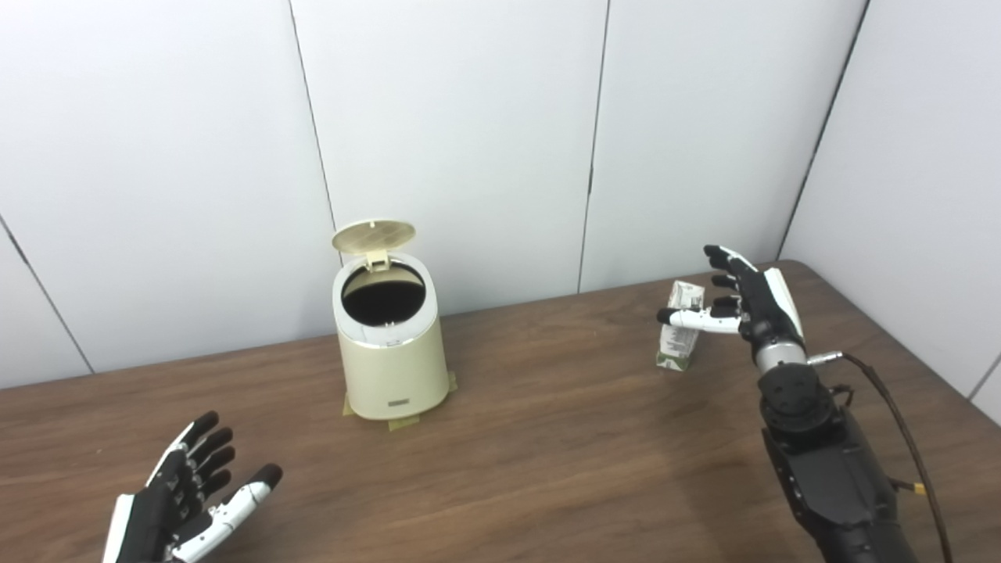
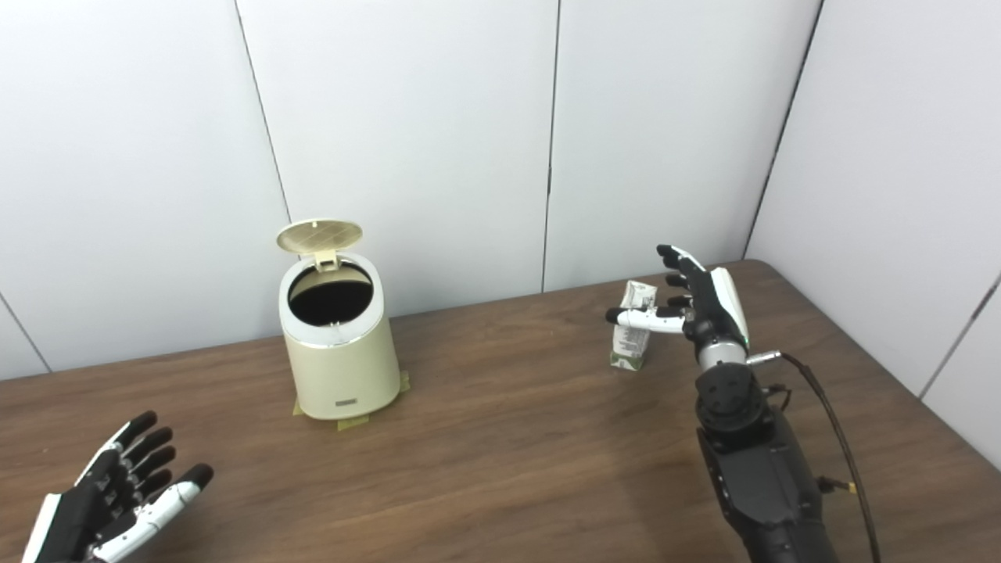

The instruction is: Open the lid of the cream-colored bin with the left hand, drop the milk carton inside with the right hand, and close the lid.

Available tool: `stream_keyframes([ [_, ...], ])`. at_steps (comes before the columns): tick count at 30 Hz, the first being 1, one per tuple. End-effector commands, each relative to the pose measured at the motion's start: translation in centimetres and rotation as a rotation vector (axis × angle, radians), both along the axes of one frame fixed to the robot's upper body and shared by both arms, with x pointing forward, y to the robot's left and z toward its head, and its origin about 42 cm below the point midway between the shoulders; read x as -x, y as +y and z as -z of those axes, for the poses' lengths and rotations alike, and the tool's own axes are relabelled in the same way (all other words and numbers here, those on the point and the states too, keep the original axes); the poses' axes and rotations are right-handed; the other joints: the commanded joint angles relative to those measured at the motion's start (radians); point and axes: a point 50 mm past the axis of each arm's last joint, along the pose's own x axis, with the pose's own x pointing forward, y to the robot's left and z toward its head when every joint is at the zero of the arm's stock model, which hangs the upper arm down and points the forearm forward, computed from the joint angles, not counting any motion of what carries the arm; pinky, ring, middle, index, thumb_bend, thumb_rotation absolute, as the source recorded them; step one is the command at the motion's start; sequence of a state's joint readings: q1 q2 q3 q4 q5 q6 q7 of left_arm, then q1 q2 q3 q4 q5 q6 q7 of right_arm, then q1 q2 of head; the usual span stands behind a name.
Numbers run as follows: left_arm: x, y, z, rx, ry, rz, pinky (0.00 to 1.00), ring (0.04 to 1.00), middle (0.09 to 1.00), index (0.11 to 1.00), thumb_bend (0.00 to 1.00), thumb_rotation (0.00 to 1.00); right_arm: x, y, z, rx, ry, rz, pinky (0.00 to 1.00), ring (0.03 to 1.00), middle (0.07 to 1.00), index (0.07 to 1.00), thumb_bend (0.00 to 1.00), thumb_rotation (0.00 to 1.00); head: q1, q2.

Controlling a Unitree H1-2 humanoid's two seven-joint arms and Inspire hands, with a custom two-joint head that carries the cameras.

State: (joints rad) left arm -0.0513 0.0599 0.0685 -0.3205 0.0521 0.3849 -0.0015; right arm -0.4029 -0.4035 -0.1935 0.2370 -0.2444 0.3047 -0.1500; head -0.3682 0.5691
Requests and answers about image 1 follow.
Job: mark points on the cream-colored lidded bin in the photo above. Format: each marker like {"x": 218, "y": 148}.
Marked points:
{"x": 391, "y": 367}

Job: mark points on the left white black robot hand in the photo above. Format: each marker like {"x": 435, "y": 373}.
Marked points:
{"x": 160, "y": 508}

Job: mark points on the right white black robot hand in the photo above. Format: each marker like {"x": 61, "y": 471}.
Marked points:
{"x": 762, "y": 309}

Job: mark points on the white green milk carton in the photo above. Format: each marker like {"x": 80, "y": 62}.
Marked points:
{"x": 679, "y": 344}

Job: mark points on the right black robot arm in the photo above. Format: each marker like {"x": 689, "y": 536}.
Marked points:
{"x": 829, "y": 469}

